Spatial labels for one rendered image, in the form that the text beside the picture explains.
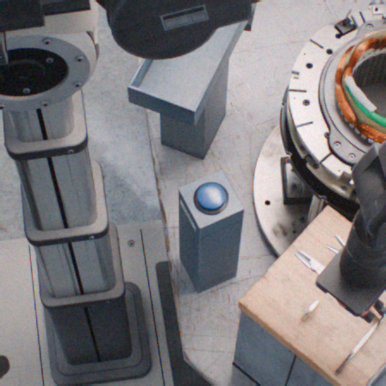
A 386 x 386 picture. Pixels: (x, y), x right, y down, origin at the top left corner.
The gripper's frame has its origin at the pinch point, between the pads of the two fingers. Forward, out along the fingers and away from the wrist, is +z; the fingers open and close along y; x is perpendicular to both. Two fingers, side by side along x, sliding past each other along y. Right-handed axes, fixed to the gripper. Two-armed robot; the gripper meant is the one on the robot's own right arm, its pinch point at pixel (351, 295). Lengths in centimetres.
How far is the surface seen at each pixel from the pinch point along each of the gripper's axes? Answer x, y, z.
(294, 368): 2.2, -5.2, 21.1
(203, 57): 43, 22, 16
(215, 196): 25.3, 4.8, 13.9
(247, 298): 11.8, -4.5, 12.1
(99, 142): 90, 39, 118
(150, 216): 66, 32, 118
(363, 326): -2.2, 2.4, 12.0
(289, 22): 47, 52, 40
